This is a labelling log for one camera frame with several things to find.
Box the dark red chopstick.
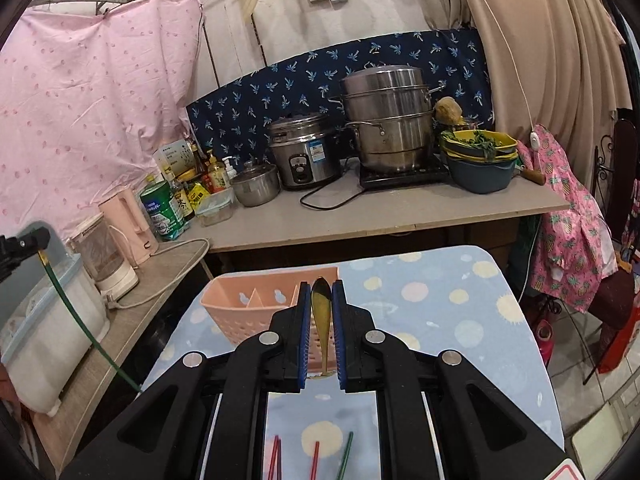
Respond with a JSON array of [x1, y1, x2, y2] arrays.
[[267, 436, 282, 480]]

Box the green chopstick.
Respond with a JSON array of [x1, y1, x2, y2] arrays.
[[335, 431, 355, 480]]

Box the white dish rack box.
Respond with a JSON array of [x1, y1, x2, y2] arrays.
[[1, 255, 110, 417]]

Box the pink perforated utensil basket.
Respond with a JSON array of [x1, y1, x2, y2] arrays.
[[201, 266, 340, 346]]

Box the blue dotted tablecloth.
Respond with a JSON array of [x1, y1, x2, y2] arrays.
[[140, 244, 566, 480]]

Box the pink electric kettle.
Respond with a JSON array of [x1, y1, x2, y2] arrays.
[[99, 188, 158, 268]]

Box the pink dotted cloth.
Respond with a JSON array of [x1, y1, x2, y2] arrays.
[[1, 0, 203, 237]]

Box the clear plastic container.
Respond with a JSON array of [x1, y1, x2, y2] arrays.
[[195, 188, 234, 226]]

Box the red plastic stool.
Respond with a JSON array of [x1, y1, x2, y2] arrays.
[[590, 271, 639, 374]]

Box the pink pineapple apron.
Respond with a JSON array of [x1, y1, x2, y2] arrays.
[[518, 125, 617, 312]]

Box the yellow sauce bottle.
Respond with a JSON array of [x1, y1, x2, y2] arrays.
[[207, 151, 230, 194]]

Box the black induction cooktop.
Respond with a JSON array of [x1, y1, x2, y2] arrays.
[[359, 156, 449, 192]]

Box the steel rice cooker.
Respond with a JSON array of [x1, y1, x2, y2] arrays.
[[269, 113, 342, 190]]

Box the stacked steel steamer pot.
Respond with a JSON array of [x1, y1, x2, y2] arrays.
[[334, 65, 446, 174]]

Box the navy floral cloth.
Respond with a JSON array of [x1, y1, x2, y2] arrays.
[[186, 27, 495, 170]]

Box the beige curtain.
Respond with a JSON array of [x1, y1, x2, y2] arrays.
[[421, 0, 631, 184]]

